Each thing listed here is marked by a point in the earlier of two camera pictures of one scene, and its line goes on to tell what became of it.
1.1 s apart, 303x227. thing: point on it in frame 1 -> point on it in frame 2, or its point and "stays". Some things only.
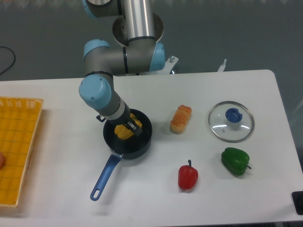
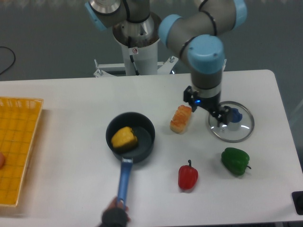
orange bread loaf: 178,121 stays
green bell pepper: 235,161 stays
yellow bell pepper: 123,132 -> 124,138
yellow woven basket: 20,118 stays
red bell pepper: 188,176 stays
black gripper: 125,117 -> 211,105
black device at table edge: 298,198 stays
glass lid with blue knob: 231,121 stays
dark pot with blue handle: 134,147 -> 145,132
